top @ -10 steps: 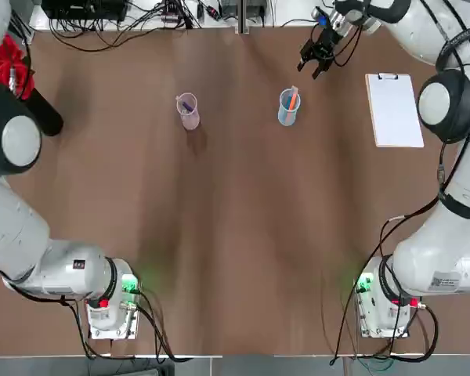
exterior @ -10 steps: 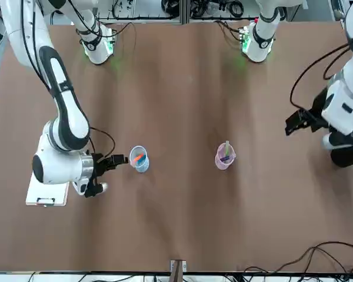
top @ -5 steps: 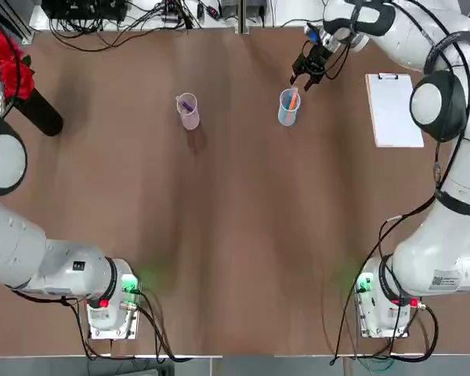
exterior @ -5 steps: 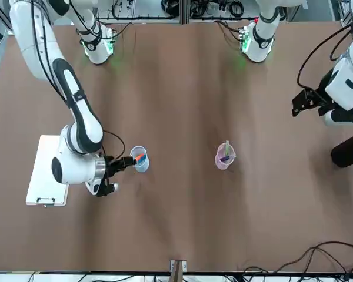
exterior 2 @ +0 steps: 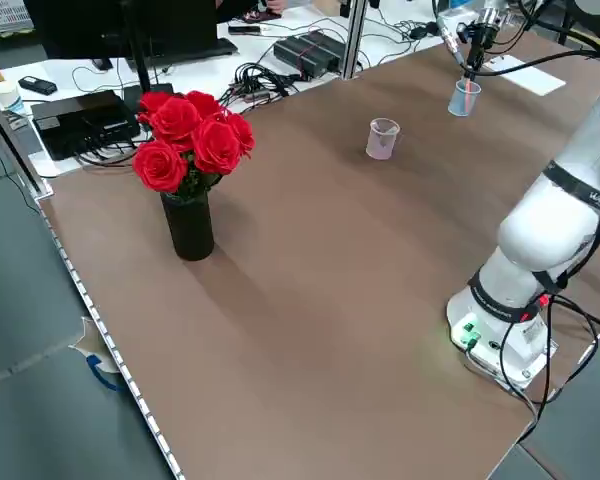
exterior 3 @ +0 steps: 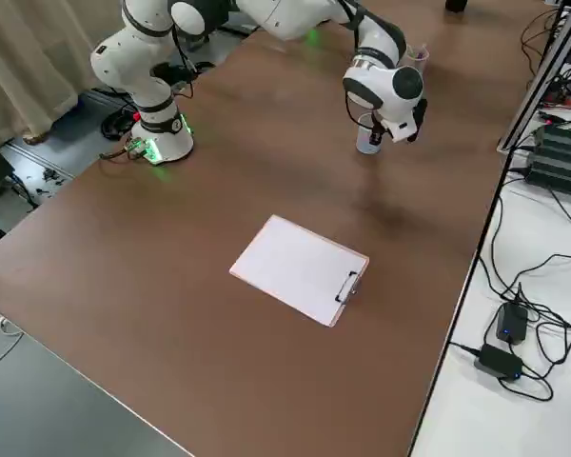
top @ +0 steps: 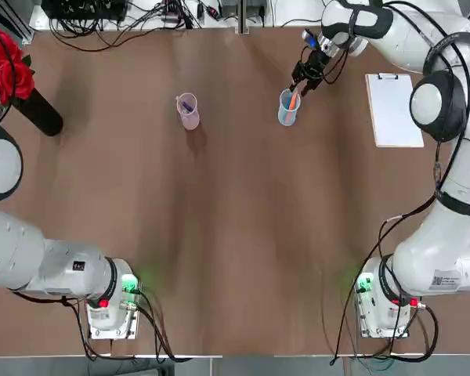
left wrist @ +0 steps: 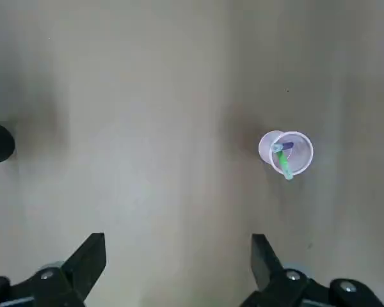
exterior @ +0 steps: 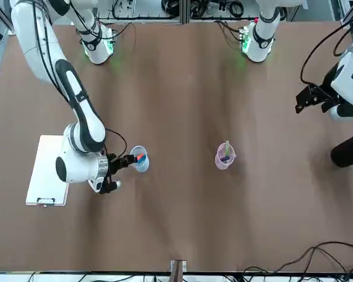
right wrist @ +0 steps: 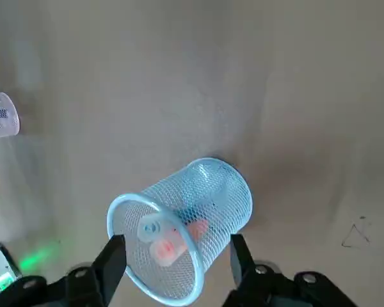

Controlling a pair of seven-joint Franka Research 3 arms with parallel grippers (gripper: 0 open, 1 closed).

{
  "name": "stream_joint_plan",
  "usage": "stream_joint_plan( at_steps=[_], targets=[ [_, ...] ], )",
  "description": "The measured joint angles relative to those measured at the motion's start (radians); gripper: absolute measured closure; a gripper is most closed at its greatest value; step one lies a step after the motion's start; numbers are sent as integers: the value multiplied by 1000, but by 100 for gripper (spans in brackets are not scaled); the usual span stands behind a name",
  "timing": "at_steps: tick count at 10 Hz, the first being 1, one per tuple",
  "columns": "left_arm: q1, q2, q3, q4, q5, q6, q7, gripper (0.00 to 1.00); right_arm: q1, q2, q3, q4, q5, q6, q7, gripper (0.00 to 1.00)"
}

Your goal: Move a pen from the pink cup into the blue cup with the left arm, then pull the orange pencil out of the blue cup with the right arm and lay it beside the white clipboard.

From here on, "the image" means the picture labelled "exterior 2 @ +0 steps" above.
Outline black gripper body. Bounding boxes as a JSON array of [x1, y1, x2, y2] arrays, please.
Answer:
[[458, 22, 501, 51]]

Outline orange pencil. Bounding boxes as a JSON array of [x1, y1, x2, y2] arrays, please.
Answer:
[[462, 74, 477, 114]]

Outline translucent blue cup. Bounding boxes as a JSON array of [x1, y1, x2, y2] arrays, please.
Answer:
[[447, 78, 483, 118]]

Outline white clipboard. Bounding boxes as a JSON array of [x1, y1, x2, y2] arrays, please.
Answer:
[[482, 54, 566, 97]]

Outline translucent pink cup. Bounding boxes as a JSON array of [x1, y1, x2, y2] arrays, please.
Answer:
[[365, 117, 402, 162]]

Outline white paper cup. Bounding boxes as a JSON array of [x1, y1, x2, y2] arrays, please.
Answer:
[[0, 79, 25, 117]]

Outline black ribbed device box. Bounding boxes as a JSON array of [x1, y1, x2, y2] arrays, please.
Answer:
[[272, 30, 349, 80]]

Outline person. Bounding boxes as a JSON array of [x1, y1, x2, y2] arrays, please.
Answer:
[[214, 0, 287, 24]]

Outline white desk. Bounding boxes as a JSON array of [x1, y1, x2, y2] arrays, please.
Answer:
[[0, 0, 449, 179]]

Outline red rose bouquet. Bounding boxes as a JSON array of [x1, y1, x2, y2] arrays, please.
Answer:
[[132, 89, 256, 199]]

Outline black vase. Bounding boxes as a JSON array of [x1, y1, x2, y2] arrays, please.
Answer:
[[159, 189, 216, 262]]

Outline black monitor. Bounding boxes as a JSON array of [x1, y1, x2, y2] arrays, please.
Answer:
[[29, 0, 239, 99]]

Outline black flat device box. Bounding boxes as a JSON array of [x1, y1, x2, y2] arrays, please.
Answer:
[[31, 89, 142, 162]]

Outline black handheld device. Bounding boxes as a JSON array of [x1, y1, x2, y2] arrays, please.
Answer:
[[18, 74, 59, 97]]

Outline white plastic basket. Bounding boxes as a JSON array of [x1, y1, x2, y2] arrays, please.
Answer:
[[0, 0, 34, 24]]

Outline white paper scrap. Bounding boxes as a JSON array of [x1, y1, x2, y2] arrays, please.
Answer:
[[68, 316, 127, 392]]

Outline aluminium profile post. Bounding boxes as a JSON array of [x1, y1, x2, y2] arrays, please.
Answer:
[[340, 0, 371, 81]]

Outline black cable bundle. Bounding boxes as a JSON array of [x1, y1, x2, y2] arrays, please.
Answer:
[[219, 62, 301, 105]]

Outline black arm base cable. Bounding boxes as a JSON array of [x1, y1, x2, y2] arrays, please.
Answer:
[[464, 292, 600, 436]]

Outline aluminium profile rail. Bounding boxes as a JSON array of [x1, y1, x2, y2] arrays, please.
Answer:
[[0, 77, 52, 200]]

